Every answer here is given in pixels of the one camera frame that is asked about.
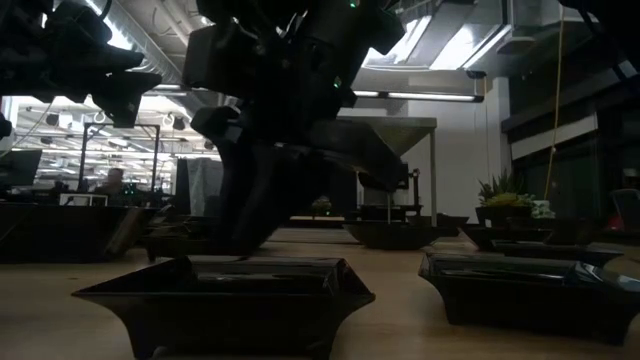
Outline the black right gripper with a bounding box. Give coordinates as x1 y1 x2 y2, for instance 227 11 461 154
190 0 407 251

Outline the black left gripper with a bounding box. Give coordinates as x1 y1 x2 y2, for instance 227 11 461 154
0 0 163 129

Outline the small black square mini plate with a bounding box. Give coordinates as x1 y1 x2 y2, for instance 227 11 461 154
491 238 625 268
71 254 377 360
417 251 640 347
142 233 274 262

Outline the small distant potted plant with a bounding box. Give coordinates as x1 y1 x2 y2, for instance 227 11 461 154
310 194 333 217

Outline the grey fabric cover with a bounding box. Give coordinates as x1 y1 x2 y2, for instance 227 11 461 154
185 157 225 217

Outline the black room divider panel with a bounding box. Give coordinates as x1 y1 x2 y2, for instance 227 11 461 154
319 164 359 217

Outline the person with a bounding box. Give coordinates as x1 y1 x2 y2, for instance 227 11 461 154
92 167 134 207

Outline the dark computer monitor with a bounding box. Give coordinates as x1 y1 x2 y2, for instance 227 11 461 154
0 148 44 190

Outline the black monitor on stand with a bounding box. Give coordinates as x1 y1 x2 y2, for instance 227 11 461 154
363 160 422 207

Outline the long ceiling light strip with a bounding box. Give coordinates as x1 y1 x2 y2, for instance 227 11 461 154
149 82 485 104

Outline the potted succulent plant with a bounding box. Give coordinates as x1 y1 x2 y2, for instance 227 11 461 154
474 169 557 229

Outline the dark office chair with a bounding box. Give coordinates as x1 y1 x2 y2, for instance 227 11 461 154
610 187 640 234

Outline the large silver spiral duct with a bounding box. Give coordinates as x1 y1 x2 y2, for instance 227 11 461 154
82 0 201 101

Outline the black metal rack frame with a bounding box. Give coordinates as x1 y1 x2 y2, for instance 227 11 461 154
78 122 162 195

